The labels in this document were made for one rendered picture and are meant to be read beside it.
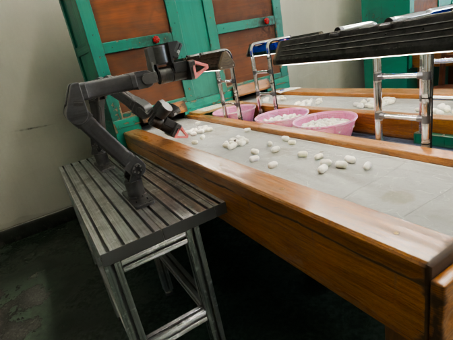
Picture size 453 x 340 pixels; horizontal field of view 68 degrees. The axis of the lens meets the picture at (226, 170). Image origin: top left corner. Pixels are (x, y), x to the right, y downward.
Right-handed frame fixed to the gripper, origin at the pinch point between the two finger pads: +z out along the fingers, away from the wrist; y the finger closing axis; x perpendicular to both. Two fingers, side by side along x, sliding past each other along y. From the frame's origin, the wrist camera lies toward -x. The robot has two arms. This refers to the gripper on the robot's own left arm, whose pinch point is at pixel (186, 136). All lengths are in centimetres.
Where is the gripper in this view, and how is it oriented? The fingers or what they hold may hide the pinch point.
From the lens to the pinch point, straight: 167.3
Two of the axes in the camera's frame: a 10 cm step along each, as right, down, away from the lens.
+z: 7.5, 3.5, 5.5
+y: -5.2, -2.1, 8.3
